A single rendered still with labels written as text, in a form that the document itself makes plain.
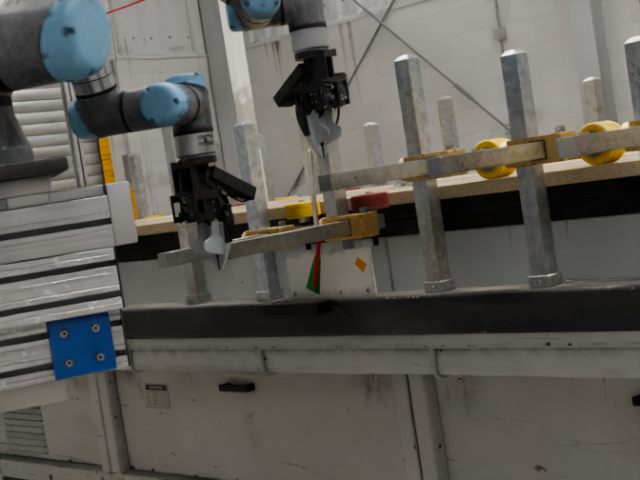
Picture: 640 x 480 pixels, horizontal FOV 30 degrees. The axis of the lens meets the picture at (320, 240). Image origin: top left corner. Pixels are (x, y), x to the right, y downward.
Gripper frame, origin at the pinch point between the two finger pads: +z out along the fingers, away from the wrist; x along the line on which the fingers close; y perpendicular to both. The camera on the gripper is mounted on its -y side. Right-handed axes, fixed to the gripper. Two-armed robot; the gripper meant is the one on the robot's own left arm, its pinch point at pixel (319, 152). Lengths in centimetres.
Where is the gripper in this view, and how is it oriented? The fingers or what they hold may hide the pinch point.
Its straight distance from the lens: 242.0
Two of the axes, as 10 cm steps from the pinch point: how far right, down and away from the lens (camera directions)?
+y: 7.0, -0.7, -7.1
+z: 1.5, 9.9, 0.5
